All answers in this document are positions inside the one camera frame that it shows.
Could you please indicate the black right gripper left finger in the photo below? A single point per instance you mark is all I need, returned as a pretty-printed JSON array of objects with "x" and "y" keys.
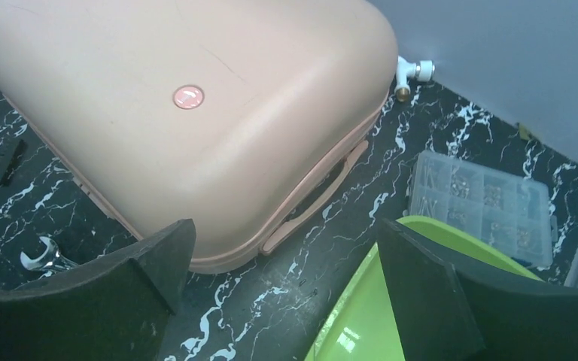
[{"x": 115, "y": 307}]

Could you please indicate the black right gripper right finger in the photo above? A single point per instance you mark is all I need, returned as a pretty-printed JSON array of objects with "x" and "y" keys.
[{"x": 451, "y": 306}]

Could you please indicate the pink hard-shell suitcase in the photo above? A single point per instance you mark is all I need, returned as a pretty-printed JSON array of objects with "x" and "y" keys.
[{"x": 243, "y": 116}]

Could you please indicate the white pneumatic elbow fitting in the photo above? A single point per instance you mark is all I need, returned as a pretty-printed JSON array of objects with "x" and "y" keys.
[{"x": 422, "y": 71}]

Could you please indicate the silver open-end wrench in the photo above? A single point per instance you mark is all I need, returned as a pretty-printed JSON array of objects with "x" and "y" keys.
[{"x": 50, "y": 260}]

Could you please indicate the green plastic tray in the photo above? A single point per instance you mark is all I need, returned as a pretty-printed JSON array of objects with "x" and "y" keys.
[{"x": 362, "y": 326}]

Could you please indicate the clear plastic screw box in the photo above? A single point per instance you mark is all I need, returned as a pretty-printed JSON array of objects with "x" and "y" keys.
[{"x": 506, "y": 211}]

